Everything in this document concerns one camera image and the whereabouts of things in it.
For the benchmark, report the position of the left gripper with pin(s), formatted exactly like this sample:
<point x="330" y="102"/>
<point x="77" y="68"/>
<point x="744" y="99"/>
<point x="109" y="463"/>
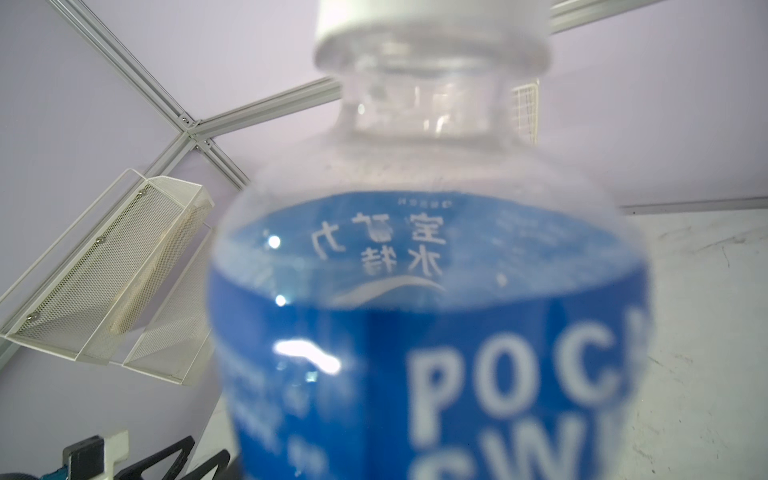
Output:
<point x="95" y="458"/>

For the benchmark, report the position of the Pocari Sweat blue bottle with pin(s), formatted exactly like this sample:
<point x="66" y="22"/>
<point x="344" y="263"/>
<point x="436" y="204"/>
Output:
<point x="418" y="293"/>

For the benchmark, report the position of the white mesh lower shelf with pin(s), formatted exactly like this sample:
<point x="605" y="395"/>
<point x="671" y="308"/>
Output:
<point x="175" y="346"/>

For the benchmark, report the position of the white mesh shelf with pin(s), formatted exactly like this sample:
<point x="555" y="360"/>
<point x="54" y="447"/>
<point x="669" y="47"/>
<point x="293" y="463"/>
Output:
<point x="67" y="312"/>
<point x="175" y="346"/>

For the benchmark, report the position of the white mesh upper shelf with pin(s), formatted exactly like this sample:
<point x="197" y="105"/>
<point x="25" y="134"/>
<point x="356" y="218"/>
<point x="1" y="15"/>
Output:
<point x="67" y="312"/>

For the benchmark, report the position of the beige cloth in shelf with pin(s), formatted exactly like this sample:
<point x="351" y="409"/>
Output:
<point x="141" y="290"/>

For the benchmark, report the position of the white wire wall basket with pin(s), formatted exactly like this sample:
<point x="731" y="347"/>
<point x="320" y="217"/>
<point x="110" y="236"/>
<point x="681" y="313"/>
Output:
<point x="525" y="111"/>

